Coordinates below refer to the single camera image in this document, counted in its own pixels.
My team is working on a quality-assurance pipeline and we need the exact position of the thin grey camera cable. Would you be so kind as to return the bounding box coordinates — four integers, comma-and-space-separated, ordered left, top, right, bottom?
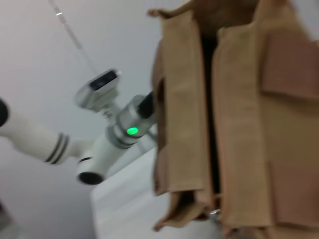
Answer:
48, 0, 99, 75

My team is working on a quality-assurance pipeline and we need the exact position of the khaki canvas food bag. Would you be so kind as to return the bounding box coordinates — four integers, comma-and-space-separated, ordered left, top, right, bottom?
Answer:
147, 0, 319, 239

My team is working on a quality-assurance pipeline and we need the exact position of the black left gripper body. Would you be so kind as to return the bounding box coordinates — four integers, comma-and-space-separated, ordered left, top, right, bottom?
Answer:
139, 91, 157, 118

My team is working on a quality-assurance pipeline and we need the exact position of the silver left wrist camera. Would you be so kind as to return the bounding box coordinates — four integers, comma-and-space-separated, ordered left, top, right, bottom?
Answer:
74, 68, 123, 113

